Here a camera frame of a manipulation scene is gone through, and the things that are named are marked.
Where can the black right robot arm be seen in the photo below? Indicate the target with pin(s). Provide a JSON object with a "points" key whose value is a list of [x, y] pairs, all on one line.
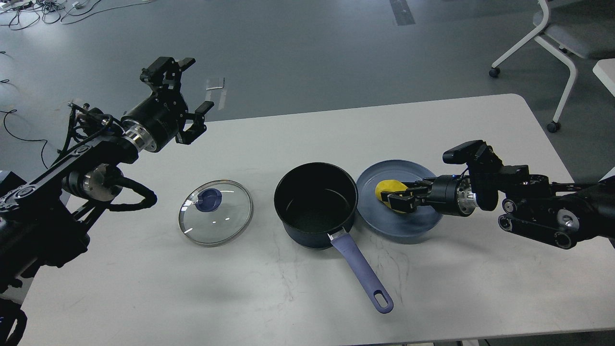
{"points": [[557, 214]]}

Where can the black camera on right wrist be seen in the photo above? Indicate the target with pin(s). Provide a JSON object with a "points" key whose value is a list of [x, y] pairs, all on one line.
{"points": [[483, 167]]}

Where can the black box at left edge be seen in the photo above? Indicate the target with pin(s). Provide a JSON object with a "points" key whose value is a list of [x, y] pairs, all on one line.
{"points": [[9, 181]]}

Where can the blue round plate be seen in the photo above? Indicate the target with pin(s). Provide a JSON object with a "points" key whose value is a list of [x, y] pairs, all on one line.
{"points": [[401, 228]]}

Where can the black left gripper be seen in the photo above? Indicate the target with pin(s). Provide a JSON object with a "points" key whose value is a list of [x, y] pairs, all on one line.
{"points": [[164, 113]]}

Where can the glass lid purple knob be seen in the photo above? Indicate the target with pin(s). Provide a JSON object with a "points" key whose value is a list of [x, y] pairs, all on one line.
{"points": [[216, 213]]}

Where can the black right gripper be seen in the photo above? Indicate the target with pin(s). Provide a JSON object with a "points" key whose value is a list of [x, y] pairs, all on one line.
{"points": [[446, 194]]}

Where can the white table corner right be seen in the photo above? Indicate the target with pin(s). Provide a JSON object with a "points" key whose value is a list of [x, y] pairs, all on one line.
{"points": [[605, 71]]}

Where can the white office chair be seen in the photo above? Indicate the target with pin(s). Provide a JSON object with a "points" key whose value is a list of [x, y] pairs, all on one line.
{"points": [[584, 28]]}

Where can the dark blue saucepan purple handle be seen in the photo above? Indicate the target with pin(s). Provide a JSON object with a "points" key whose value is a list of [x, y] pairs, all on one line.
{"points": [[317, 204]]}

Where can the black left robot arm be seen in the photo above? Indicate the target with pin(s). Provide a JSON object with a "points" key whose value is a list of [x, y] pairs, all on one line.
{"points": [[45, 222]]}

